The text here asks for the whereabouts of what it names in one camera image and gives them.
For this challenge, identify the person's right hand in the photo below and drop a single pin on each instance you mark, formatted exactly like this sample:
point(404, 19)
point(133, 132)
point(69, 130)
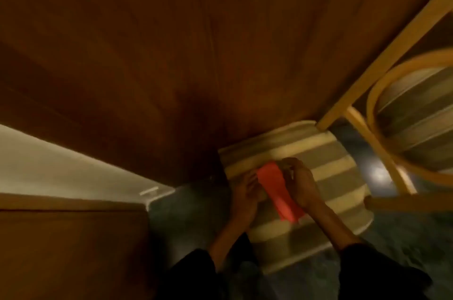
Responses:
point(301, 183)

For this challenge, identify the person's left hand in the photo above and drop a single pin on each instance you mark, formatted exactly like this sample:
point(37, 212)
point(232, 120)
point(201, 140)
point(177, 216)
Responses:
point(244, 200)

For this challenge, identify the red cleaning cloth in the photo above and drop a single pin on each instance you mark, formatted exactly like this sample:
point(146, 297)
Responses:
point(277, 186)

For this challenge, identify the person's left forearm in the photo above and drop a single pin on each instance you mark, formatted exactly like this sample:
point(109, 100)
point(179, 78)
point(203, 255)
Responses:
point(226, 243)

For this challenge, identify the person's right forearm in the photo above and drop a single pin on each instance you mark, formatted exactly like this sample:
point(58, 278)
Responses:
point(339, 232)

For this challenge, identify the light wooden chair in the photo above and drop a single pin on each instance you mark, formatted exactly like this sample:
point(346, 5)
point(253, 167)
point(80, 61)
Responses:
point(385, 52)

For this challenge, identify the dark brown wooden wardrobe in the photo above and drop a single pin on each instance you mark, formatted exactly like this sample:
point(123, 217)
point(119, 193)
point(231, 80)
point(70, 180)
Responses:
point(177, 45)

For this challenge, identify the light brown wooden door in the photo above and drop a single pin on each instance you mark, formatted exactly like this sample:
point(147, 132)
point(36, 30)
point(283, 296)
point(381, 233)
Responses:
point(70, 253)

